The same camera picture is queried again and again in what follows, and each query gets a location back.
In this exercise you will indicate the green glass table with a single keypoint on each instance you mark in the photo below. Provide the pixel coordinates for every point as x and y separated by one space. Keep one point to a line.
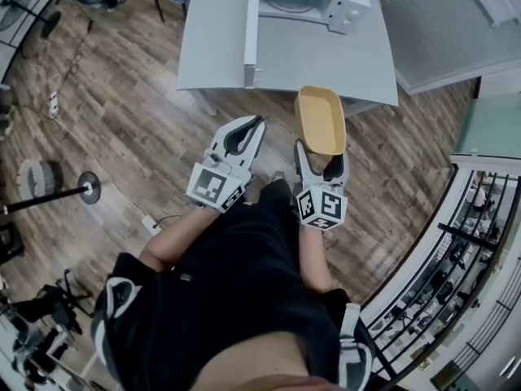
488 128

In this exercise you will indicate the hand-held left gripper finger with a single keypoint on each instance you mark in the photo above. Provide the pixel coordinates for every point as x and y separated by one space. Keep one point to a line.
228 130
257 141

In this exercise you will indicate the person's grey shoe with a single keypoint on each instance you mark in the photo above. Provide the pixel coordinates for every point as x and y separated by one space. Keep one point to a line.
277 176

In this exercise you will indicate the white microwave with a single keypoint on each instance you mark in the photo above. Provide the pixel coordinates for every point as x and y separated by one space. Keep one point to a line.
301 10

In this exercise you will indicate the white power strip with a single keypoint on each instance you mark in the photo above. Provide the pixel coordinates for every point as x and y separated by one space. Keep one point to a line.
53 104

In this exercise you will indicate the person's left forearm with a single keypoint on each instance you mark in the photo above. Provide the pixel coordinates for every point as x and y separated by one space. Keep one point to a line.
175 238

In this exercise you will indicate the black office chair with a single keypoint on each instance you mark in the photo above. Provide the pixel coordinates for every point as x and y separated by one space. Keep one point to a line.
57 304

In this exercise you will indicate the person's right forearm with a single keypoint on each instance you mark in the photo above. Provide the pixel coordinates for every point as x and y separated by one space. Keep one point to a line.
315 259

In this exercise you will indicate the yellow food container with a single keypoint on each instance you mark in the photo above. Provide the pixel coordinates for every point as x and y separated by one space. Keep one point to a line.
319 116

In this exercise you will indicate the grey mesh panel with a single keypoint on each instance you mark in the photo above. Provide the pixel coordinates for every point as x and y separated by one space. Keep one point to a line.
439 27

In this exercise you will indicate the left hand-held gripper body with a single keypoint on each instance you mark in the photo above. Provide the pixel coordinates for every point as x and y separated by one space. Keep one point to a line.
211 185

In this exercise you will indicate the black round-base stand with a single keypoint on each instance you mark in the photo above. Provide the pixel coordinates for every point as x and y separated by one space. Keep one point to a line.
87 187

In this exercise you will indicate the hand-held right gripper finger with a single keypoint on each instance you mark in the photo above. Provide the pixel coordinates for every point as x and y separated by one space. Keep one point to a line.
342 171
306 165

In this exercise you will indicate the white power adapter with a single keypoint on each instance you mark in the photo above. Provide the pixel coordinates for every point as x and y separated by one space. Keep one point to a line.
150 223

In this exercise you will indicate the person's black clothing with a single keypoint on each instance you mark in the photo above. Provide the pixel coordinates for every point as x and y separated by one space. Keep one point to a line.
228 291

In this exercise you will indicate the grey round ribbed stool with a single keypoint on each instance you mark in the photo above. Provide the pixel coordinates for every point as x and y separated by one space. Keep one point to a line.
40 177

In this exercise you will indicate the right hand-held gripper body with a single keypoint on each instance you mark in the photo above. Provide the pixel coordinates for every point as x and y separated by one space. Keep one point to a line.
331 206

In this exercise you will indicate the grey table leg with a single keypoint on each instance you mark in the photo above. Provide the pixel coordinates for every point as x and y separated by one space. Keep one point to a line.
205 102

